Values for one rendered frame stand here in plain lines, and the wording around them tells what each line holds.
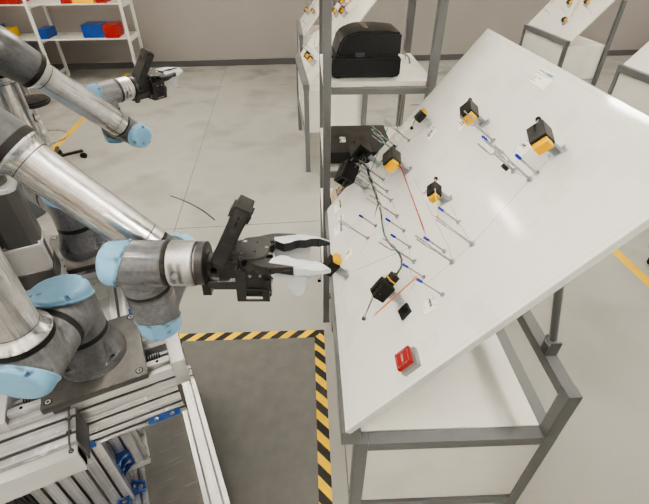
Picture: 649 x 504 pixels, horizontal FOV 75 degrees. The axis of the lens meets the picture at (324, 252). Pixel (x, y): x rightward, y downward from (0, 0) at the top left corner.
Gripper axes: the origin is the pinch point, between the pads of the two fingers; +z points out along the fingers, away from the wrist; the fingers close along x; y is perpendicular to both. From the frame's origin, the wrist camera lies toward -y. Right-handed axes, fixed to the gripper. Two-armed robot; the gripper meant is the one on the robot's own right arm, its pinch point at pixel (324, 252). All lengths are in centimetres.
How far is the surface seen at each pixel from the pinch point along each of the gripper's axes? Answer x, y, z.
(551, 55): -558, 17, 302
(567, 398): -20, 56, 65
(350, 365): -38, 62, 8
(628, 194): -19, -2, 60
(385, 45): -140, -21, 26
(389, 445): -21, 77, 19
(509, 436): -23, 75, 55
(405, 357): -22, 43, 21
